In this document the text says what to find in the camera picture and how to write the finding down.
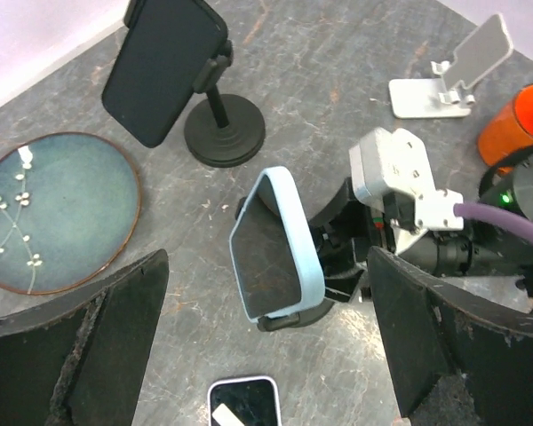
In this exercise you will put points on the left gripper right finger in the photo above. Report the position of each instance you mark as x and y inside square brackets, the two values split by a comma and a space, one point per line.
[454, 358]

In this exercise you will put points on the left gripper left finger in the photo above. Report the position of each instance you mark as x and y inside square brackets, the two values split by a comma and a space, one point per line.
[80, 359]

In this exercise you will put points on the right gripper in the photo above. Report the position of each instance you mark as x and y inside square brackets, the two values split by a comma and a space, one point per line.
[343, 233]

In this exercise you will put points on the black phone stand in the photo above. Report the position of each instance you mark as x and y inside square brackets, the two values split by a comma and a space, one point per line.
[224, 130]
[293, 317]

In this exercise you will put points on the light blue phone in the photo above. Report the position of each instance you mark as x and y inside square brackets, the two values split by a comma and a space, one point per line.
[277, 188]

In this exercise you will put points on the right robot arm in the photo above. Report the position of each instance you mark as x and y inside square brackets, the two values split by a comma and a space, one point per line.
[497, 237]

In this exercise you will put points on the lilac case phone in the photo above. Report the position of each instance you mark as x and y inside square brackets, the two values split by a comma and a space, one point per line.
[249, 400]

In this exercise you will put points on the white folding phone stand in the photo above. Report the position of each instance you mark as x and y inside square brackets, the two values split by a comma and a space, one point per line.
[449, 93]

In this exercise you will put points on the black phone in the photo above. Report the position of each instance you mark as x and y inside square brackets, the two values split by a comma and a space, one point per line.
[166, 47]

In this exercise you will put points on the blue ceramic plate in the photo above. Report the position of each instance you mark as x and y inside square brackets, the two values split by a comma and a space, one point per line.
[69, 203]

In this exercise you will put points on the orange mug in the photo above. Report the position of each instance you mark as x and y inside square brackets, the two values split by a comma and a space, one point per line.
[510, 129]

